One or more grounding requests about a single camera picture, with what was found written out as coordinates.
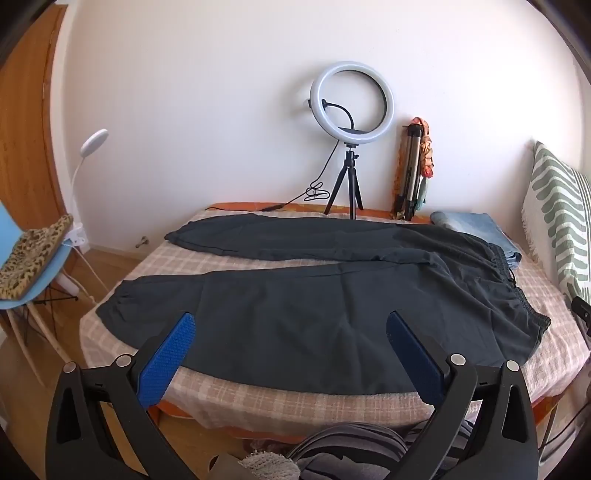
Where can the white knitted cloth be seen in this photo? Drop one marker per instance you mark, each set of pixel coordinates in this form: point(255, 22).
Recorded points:
point(270, 466)

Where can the black tripod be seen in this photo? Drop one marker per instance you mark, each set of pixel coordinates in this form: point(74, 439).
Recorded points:
point(351, 170)

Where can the dark grey pants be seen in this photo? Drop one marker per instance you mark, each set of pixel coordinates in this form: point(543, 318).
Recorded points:
point(300, 314)

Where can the wooden door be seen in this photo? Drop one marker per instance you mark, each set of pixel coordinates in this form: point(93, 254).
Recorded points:
point(23, 138)

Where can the light blue chair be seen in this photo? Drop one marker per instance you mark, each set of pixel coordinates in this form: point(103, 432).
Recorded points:
point(32, 300)

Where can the white clip lamp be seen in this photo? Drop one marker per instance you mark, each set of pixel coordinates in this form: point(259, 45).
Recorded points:
point(94, 141)

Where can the leopard print cushion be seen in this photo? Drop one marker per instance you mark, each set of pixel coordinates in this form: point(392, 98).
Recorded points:
point(32, 254)

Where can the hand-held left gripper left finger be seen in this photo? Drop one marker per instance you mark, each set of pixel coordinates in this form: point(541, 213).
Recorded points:
point(167, 362)

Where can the green white patterned pillow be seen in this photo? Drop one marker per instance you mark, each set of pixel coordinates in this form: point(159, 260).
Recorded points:
point(554, 207)

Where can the striped grey clothing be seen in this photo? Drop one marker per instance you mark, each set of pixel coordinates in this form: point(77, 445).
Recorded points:
point(351, 443)

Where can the folded silver tripod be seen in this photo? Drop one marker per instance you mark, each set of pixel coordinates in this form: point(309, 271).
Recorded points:
point(408, 166)

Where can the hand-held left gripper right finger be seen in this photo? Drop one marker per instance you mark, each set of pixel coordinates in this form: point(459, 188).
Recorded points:
point(415, 362)

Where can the metal door stopper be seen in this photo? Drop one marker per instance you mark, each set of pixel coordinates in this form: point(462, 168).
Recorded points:
point(144, 240)

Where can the folded blue jeans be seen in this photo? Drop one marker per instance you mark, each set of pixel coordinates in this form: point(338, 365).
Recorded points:
point(466, 224)

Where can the plaid beige blanket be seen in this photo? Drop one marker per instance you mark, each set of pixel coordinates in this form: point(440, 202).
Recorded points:
point(152, 263)

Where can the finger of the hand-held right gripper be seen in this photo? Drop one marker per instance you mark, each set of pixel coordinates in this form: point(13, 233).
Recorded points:
point(582, 310)

